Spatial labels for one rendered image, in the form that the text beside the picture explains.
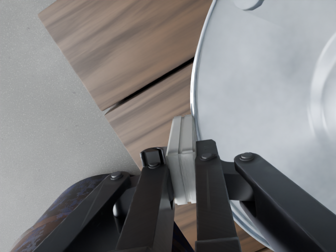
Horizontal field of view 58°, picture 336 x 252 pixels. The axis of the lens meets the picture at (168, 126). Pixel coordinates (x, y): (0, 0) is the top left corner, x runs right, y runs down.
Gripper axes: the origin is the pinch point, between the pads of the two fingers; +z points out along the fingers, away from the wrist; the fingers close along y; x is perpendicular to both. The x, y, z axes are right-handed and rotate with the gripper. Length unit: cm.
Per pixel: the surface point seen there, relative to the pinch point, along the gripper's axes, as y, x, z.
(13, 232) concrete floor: -48, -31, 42
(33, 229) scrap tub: -30.7, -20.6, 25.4
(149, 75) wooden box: -2.4, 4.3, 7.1
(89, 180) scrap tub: -25, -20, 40
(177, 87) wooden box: -0.3, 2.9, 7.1
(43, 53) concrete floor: -28, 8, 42
